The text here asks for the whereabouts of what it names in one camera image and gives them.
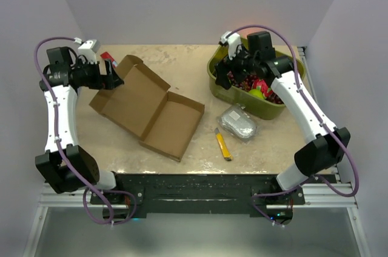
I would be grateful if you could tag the silver bubble wrap parcel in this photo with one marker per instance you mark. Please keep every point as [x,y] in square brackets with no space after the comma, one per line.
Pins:
[237,122]

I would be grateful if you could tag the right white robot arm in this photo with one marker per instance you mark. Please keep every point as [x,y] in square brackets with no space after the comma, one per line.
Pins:
[325,142]

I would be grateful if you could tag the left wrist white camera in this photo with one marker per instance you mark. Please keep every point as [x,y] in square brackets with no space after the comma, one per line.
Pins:
[89,49]

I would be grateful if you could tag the yellow utility knife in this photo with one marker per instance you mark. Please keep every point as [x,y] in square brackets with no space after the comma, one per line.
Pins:
[224,150]

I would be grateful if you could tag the brown cardboard express box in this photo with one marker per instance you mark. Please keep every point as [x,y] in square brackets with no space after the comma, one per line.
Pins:
[163,121]

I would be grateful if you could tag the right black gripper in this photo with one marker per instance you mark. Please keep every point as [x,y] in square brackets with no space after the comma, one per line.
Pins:
[223,67]

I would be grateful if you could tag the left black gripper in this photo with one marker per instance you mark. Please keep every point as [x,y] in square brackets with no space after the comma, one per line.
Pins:
[102,81]

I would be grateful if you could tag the small dark red grapes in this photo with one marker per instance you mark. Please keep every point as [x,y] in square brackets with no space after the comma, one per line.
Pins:
[275,99]

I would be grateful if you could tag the green lime front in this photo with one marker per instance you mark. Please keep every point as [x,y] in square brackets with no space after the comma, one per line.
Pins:
[257,93]

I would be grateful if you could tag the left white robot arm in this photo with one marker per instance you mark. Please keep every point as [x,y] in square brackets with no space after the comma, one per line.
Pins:
[64,162]

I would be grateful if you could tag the olive green plastic bin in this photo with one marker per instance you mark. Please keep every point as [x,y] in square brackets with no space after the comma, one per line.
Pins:
[257,102]

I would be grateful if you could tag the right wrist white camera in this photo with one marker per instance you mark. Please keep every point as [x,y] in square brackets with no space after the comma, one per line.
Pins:
[233,43]

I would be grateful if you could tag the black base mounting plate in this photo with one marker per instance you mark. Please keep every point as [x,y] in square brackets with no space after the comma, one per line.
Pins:
[242,194]

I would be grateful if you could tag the dark red grape bunch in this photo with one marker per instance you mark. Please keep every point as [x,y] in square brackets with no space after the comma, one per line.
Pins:
[246,84]

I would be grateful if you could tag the pink dragon fruit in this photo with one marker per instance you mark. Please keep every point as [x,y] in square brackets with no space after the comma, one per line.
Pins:
[261,85]

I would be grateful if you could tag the wrist white camera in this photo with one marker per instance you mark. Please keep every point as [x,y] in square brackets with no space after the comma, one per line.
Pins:
[89,49]
[233,43]

